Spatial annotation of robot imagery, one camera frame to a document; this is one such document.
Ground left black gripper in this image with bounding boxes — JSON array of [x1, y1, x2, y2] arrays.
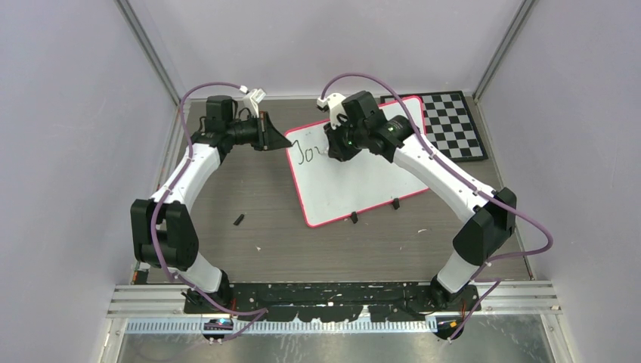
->
[[228, 112, 292, 153]]

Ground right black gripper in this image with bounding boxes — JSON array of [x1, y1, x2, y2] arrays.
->
[[324, 113, 367, 161]]

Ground pink framed whiteboard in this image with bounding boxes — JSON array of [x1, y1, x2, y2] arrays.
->
[[285, 119, 429, 228]]

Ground black marker cap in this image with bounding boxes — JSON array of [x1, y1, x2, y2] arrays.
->
[[233, 214, 245, 226]]

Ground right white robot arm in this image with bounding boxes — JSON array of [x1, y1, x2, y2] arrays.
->
[[317, 91, 517, 311]]

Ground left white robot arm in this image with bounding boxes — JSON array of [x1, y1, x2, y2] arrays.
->
[[130, 88, 292, 313]]

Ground black white checkerboard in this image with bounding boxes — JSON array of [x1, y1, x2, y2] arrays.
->
[[380, 91, 489, 163]]

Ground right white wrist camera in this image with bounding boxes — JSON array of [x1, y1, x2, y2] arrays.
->
[[317, 92, 348, 129]]

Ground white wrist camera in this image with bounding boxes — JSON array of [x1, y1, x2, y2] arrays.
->
[[243, 88, 266, 117], [317, 92, 348, 129]]

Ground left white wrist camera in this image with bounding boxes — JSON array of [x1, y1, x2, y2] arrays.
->
[[243, 88, 266, 117]]

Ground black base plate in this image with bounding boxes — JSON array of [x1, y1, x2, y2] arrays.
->
[[212, 282, 480, 323]]

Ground slotted cable duct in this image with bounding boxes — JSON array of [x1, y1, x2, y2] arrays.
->
[[125, 318, 437, 335]]

